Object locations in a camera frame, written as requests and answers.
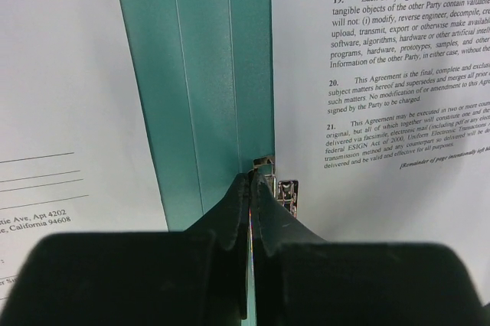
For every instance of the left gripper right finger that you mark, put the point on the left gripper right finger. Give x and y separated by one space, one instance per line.
302 279

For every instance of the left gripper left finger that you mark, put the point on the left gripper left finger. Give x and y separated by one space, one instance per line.
197 276

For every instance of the black folder clip mechanism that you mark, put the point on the black folder clip mechanism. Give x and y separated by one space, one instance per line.
284 191

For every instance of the white paper sheet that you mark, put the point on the white paper sheet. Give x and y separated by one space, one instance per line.
75 155
382 117

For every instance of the teal file folder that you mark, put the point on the teal file folder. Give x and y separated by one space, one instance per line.
204 73

